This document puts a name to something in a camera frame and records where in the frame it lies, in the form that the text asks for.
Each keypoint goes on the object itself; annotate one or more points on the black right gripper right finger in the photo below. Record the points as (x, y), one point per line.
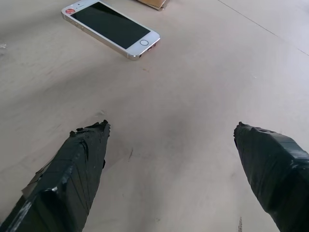
(275, 174)

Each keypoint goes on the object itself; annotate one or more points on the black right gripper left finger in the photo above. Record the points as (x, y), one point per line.
(62, 183)

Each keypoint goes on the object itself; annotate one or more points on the white smartphone with black screen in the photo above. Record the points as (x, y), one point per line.
(108, 25)

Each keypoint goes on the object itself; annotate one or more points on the open brown cardboard box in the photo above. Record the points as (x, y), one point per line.
(152, 3)

